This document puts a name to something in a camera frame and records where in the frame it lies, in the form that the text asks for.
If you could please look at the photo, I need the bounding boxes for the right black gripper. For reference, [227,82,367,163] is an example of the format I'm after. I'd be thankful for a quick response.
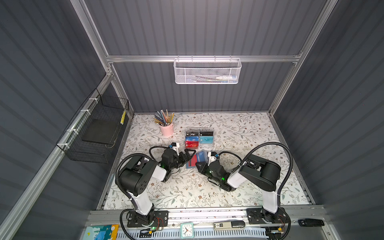
[195,161,222,185]

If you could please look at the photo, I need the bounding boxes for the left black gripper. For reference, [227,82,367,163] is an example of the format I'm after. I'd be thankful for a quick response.
[168,149,195,172]

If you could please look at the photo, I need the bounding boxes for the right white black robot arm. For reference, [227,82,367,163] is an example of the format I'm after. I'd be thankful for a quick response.
[196,155,281,224]

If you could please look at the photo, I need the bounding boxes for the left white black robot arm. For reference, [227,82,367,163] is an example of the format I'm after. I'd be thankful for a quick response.
[115,147,196,225]

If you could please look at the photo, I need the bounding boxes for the red VIP card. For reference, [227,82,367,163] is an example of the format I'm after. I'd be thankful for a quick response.
[185,141,199,150]

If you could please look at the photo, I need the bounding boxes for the blue VIP card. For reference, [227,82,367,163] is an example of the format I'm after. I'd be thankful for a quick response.
[186,136,199,142]

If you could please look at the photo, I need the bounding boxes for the black VIP card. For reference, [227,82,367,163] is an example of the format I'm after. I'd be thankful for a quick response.
[186,131,199,137]

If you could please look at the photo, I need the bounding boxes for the teal VIP card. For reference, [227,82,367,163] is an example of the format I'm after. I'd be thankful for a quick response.
[200,136,214,144]

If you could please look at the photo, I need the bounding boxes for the black plain card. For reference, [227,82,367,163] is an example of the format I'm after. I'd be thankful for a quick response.
[200,131,214,137]

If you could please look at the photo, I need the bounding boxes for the pink pencil cup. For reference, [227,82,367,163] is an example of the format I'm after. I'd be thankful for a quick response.
[160,123,174,138]

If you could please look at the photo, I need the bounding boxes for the coloured pencils bunch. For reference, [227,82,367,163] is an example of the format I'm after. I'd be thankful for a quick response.
[154,110,175,127]

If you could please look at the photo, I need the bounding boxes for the silver black label device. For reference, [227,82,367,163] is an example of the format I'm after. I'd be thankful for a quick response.
[214,220,246,231]

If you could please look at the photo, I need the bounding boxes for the small teal desk clock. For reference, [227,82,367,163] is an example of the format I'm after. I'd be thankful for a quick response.
[180,223,195,239]

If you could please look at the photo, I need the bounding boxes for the yellow tag on basket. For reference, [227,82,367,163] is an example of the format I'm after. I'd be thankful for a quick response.
[120,110,127,125]

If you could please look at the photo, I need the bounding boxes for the pens in white basket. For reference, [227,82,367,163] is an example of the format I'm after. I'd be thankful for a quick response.
[195,75,238,84]

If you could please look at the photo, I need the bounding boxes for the black pad in basket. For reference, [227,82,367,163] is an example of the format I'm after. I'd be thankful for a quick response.
[82,119,121,145]

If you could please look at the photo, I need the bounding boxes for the black remote device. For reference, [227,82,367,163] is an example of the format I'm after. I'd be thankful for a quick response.
[298,219,325,227]

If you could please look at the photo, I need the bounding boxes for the colourful booklet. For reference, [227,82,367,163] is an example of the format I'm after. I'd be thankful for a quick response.
[82,225,119,240]

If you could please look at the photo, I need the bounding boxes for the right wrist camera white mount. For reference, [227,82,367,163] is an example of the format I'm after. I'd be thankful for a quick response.
[208,152,219,165]

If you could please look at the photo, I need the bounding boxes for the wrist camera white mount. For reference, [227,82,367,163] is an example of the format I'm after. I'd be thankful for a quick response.
[208,152,219,165]
[169,142,180,155]

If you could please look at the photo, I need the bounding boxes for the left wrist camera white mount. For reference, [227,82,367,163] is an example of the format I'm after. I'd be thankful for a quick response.
[169,142,180,155]

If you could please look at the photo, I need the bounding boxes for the right black corrugated cable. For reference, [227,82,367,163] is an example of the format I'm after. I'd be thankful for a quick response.
[218,141,294,196]

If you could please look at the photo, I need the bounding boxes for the white wire mesh basket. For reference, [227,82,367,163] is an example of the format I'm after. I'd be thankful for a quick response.
[173,57,242,85]

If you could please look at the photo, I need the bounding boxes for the black wire wall basket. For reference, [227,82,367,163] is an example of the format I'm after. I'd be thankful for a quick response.
[57,92,130,164]

